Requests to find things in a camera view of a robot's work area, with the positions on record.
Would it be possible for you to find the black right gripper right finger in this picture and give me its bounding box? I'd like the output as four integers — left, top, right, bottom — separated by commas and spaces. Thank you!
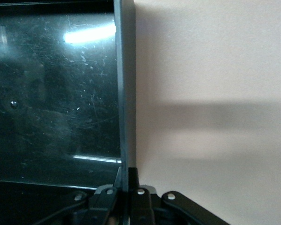
127, 167, 158, 225

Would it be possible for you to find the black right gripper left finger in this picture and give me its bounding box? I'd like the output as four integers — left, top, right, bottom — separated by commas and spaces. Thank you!
72, 184, 119, 225

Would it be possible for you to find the black plastic box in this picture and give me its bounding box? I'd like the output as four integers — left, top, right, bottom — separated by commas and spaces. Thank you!
0, 0, 138, 196

